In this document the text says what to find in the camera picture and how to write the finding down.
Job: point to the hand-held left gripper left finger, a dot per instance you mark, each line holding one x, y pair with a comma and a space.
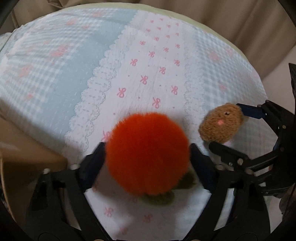
92, 166

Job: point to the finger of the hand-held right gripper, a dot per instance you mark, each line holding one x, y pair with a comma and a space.
227, 154
252, 111

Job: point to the cardboard box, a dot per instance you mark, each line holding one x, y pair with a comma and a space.
25, 157

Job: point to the blue checked blanket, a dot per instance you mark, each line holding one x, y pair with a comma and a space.
92, 69

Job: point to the brown plush toy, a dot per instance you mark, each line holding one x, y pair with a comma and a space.
220, 125

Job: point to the pale green bed sheet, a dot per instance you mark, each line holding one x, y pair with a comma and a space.
201, 22

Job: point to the orange pompom with green leaves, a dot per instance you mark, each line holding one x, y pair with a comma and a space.
148, 153

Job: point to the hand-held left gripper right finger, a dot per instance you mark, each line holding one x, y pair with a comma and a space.
203, 166

